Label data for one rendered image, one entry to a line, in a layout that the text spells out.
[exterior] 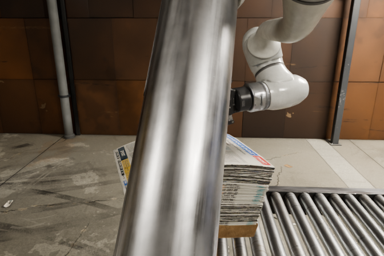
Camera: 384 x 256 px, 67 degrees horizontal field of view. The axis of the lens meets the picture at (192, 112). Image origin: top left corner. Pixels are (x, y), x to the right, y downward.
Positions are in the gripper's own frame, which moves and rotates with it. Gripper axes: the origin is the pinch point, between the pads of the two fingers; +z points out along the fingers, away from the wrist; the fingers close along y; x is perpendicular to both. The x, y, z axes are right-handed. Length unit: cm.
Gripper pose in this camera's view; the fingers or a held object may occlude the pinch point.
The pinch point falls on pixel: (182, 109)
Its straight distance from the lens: 82.5
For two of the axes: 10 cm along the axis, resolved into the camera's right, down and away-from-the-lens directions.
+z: -9.4, 1.7, -2.9
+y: 0.8, 9.6, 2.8
